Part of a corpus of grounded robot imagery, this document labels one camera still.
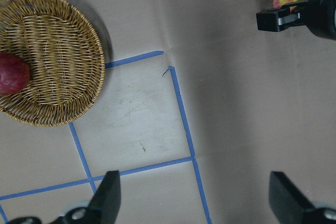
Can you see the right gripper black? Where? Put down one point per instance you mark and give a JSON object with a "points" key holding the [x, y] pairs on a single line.
{"points": [[317, 15]]}

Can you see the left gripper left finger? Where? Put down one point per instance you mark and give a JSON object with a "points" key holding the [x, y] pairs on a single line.
{"points": [[102, 208]]}

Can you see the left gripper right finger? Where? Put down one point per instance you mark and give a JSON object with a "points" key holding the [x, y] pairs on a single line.
{"points": [[290, 205]]}

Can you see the wicker basket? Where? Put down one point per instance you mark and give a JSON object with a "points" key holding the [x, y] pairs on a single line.
{"points": [[66, 59]]}

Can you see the dark red basket apple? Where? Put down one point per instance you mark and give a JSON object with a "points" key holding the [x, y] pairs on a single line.
{"points": [[15, 74]]}

